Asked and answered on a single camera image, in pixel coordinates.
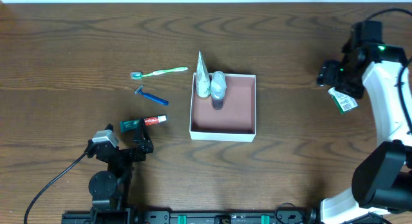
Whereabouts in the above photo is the blue disposable razor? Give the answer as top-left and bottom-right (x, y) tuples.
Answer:
(134, 85), (169, 106)

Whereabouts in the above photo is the white lotion tube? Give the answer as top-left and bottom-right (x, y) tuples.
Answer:
(196, 51), (211, 98)

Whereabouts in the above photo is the green white soap box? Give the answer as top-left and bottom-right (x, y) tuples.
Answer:
(328, 88), (358, 114)

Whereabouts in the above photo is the clear hand sanitizer bottle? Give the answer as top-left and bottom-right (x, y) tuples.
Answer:
(211, 71), (227, 110)

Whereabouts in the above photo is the black right camera cable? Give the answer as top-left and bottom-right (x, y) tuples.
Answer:
(365, 7), (412, 135)

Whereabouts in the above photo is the black left camera cable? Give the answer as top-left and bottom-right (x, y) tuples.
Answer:
(23, 152), (88, 224)

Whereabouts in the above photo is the red green toothpaste tube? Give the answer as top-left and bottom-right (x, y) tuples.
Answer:
(120, 115), (167, 133)

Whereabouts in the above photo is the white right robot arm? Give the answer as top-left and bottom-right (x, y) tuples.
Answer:
(317, 20), (411, 223)

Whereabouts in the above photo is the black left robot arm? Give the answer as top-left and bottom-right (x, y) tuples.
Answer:
(84, 119), (154, 211)

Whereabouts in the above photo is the black camera cable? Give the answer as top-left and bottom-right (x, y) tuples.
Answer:
(23, 152), (88, 224)
(365, 7), (412, 135)

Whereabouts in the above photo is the black mounting rail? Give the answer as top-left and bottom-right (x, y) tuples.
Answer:
(61, 205), (320, 224)

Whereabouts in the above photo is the green white toothbrush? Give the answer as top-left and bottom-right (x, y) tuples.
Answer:
(130, 66), (188, 80)

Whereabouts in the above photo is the white box with pink interior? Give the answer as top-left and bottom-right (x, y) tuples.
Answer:
(189, 73), (257, 142)

